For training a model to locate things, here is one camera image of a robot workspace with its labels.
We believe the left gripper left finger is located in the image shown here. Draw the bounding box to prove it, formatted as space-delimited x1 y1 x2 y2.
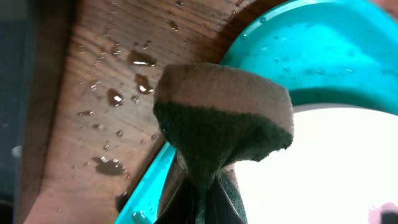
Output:
154 177 197 224

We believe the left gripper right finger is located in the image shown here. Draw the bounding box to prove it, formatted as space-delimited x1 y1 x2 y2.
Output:
205 177 244 224

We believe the green scrub sponge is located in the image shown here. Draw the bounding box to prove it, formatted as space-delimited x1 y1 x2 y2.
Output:
153 63 294 223

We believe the pink speckled plate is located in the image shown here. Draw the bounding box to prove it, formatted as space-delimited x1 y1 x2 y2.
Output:
236 104 397 224

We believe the teal plastic tray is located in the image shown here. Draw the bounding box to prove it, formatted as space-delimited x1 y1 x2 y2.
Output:
116 1 397 223

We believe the black water basin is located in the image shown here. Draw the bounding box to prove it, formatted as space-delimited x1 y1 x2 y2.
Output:
1 0 37 223

